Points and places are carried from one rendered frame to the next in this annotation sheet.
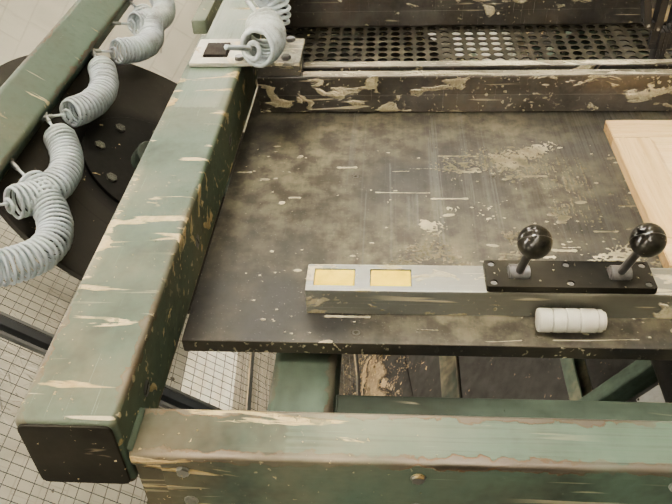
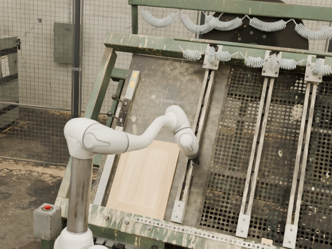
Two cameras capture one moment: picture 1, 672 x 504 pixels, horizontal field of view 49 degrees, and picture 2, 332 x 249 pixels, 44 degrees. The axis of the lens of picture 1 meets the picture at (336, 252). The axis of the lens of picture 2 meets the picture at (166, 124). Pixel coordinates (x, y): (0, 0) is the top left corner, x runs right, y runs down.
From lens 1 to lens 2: 2.72 m
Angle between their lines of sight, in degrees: 66
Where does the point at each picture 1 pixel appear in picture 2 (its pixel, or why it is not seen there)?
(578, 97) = not seen: hidden behind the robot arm
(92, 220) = (221, 37)
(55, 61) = (271, 10)
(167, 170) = (161, 43)
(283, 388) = (124, 70)
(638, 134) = (172, 149)
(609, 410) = (109, 120)
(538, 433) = (94, 97)
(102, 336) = (119, 39)
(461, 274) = (129, 95)
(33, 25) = not seen: outside the picture
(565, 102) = not seen: hidden behind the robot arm
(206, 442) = (104, 56)
